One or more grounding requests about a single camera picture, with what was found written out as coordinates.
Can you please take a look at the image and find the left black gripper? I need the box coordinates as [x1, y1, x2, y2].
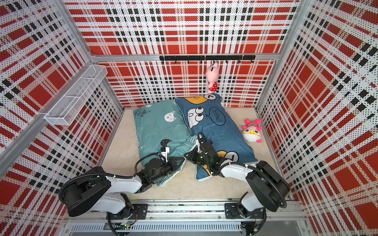
[151, 157, 185, 182]

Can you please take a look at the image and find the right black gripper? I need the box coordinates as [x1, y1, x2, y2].
[183, 149, 211, 167]

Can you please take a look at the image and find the blue cartoon-print pillow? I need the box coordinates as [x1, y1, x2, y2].
[175, 93, 258, 165]

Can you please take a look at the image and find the green cat-print pillow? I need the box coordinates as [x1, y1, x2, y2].
[133, 99, 196, 192]

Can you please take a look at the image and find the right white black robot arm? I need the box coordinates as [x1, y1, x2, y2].
[184, 132, 289, 218]

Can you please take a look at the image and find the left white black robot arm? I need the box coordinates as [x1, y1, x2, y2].
[59, 152, 185, 219]

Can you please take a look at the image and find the pink yellow plush toy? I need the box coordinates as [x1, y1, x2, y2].
[242, 119, 262, 143]

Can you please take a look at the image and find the pink hanging plush toy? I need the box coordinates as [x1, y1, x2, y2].
[205, 62, 219, 93]

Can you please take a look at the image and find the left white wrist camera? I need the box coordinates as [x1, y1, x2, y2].
[158, 147, 170, 163]

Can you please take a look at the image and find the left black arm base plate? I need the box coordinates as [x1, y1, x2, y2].
[106, 204, 149, 220]

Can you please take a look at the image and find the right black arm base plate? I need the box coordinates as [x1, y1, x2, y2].
[224, 203, 265, 219]

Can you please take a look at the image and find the black wall hook rail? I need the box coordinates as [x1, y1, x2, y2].
[159, 55, 256, 62]

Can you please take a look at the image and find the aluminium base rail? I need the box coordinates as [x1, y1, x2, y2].
[58, 199, 311, 236]

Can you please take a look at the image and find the white wire mesh basket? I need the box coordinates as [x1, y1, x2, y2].
[44, 65, 107, 126]

